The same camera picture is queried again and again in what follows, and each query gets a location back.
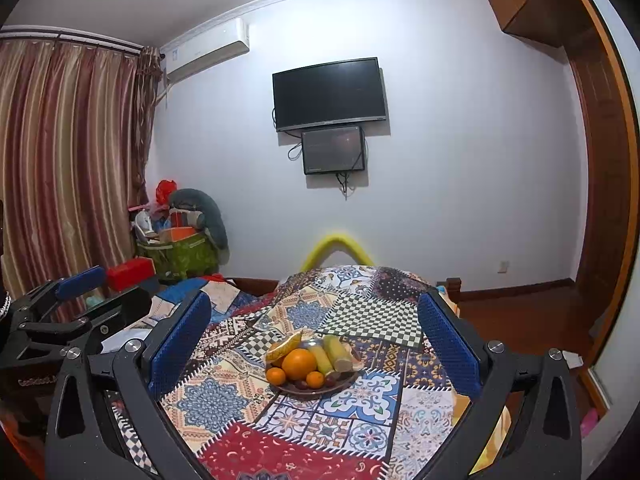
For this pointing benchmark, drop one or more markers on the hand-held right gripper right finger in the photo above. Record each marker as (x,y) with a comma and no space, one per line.
(447,345)

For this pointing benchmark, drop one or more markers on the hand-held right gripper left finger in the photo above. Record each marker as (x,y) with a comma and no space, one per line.
(180,345)

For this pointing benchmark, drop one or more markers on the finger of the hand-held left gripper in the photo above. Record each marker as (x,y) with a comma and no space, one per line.
(80,280)
(115,312)

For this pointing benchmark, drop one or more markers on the yellow melon slice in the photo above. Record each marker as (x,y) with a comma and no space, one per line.
(280,347)

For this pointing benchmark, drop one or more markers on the brown round plate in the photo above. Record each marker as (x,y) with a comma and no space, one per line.
(350,377)

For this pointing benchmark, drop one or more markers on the large orange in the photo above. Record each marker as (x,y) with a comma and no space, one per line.
(298,364)

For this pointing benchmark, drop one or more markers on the brown date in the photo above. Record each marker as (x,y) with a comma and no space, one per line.
(330,381)
(300,385)

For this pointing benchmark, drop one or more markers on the small tangerine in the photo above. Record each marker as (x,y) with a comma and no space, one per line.
(314,379)

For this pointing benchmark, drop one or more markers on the red box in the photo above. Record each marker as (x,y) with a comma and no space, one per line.
(127,274)

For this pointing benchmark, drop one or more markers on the blue cloth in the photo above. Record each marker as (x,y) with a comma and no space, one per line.
(177,290)

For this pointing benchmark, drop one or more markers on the green storage bag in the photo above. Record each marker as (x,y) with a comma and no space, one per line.
(185,255)

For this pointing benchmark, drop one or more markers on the small orange with sticker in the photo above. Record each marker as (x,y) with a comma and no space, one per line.
(275,375)

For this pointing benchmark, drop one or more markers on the orange box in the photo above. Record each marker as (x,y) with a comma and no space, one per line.
(180,233)

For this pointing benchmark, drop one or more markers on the striped brown curtain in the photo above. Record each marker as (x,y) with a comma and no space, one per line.
(65,160)

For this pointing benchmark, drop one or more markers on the grey pillow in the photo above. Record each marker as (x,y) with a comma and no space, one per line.
(205,210)

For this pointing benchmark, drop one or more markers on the yellow hoop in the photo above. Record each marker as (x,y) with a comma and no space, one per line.
(340,241)

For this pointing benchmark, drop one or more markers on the patchwork printed blanket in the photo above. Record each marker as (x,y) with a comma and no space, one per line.
(320,435)

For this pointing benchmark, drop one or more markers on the pink cloth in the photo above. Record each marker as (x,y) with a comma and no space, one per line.
(590,417)

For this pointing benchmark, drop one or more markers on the wooden wardrobe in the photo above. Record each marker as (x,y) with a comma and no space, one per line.
(605,185)

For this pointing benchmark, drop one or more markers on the curtain rod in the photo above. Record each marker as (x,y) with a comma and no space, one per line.
(75,40)

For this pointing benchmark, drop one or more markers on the white air conditioner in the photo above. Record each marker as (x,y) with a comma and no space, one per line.
(207,50)

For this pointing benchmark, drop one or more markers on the white wall outlet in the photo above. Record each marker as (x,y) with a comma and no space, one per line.
(504,266)

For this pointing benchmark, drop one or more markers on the black wall television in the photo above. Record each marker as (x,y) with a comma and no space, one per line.
(330,92)

